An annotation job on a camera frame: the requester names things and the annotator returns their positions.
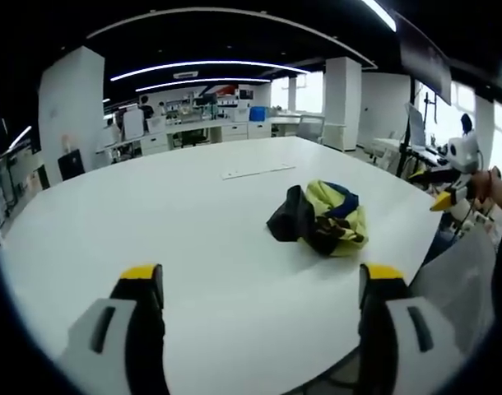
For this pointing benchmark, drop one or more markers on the grey mesh chair back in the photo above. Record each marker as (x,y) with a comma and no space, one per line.
(452,284)

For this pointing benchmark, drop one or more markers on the short ceiling light strip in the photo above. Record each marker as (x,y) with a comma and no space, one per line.
(201,82)

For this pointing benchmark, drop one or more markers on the tilted grey monitor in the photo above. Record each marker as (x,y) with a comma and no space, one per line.
(416,127)

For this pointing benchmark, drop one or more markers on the yellow black blue garment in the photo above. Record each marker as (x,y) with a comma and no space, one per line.
(337,222)

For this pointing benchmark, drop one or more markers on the person's right hand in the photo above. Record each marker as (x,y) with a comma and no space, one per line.
(483,187)

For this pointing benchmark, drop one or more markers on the grey office chair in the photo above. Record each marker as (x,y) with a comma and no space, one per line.
(310,128)

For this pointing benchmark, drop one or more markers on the blue storage bin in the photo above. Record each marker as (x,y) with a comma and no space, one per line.
(258,114)

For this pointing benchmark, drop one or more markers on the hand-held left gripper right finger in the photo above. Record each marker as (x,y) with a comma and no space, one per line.
(393,337)

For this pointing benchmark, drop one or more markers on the bright ceiling light bar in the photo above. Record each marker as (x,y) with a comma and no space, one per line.
(382,14)

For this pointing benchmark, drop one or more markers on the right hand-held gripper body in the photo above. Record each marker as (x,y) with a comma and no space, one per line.
(463,152)

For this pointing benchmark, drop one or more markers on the white rectangular template panel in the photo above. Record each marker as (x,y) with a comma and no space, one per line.
(257,172)

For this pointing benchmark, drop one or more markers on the black chair back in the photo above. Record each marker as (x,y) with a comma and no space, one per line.
(72,165)

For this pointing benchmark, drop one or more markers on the dark hanging banner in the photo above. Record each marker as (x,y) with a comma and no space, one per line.
(426,61)

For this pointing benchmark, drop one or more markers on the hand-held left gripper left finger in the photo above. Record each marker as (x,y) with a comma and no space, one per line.
(111,329)

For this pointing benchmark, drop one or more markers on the white box appliance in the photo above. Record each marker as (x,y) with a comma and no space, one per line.
(133,124)

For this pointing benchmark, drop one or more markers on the long ceiling light strip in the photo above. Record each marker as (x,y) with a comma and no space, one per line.
(210,66)

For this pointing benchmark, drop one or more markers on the white cabinet row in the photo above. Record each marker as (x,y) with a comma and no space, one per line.
(210,131)

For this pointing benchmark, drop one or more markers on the black tripod stand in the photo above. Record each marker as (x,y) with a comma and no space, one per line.
(406,136)

